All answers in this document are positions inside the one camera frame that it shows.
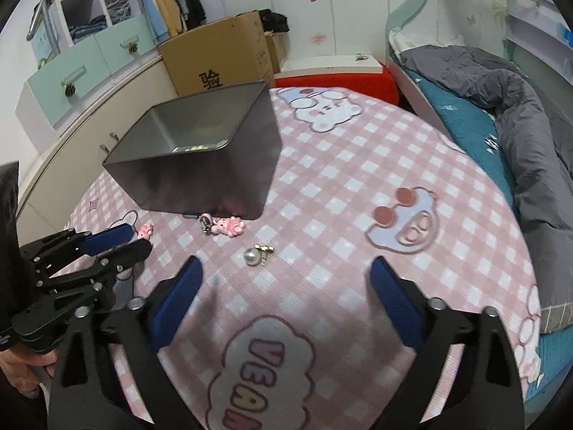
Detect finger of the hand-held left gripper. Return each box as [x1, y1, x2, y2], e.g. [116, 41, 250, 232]
[38, 238, 153, 297]
[21, 224, 135, 275]

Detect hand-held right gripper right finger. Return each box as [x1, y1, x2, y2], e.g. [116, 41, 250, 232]
[370, 256, 524, 430]

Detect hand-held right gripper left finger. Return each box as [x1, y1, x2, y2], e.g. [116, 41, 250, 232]
[47, 255, 203, 430]

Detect pearl earring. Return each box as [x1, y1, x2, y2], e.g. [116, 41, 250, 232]
[243, 244, 275, 268]

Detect pink bear keychain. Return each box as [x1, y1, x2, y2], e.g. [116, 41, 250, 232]
[199, 212, 246, 238]

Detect grey metal box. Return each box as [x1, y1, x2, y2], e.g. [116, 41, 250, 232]
[102, 81, 283, 221]

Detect cream bead bracelet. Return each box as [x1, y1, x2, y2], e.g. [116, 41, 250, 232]
[172, 140, 229, 153]

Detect person's left hand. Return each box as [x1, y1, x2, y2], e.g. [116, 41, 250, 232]
[0, 347, 57, 397]

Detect low white cabinet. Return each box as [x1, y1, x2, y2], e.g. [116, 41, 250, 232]
[15, 56, 180, 234]

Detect pink checked tablecloth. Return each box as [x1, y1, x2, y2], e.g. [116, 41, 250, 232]
[63, 85, 544, 430]

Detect pale green drawer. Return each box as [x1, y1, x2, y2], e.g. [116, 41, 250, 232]
[94, 13, 155, 73]
[27, 36, 111, 129]

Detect teal bedsheet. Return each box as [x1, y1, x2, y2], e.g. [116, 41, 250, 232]
[403, 69, 573, 415]

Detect light blue storage box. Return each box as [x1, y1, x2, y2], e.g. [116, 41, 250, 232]
[29, 22, 57, 62]

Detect large cardboard box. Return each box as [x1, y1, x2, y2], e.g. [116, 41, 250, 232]
[158, 11, 275, 98]

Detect grey duvet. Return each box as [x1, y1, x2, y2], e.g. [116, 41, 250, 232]
[398, 45, 573, 333]

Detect folded jeans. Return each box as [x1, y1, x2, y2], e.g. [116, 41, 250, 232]
[69, 15, 109, 44]

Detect red stool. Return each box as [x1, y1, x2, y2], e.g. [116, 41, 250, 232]
[273, 63, 400, 106]

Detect folded grey clothes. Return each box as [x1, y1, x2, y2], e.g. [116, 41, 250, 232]
[107, 0, 133, 23]

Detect light blue shirt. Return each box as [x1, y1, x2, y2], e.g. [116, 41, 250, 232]
[134, 0, 164, 42]

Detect grey metal handrail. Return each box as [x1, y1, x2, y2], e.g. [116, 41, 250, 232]
[27, 0, 66, 54]

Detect yellow garment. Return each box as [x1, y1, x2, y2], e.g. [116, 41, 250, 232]
[150, 0, 184, 37]

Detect small cardboard box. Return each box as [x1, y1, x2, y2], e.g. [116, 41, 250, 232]
[264, 33, 287, 75]

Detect white board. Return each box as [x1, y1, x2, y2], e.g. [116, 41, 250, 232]
[280, 54, 384, 77]

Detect white pillow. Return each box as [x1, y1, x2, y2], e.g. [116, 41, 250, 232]
[389, 27, 413, 51]

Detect black cloth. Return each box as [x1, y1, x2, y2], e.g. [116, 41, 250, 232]
[260, 9, 290, 35]

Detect pale green bunk bed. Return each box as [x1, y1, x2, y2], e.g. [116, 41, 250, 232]
[385, 0, 573, 418]

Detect white wardrobe butterfly stickers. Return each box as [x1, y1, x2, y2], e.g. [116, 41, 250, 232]
[212, 0, 404, 62]

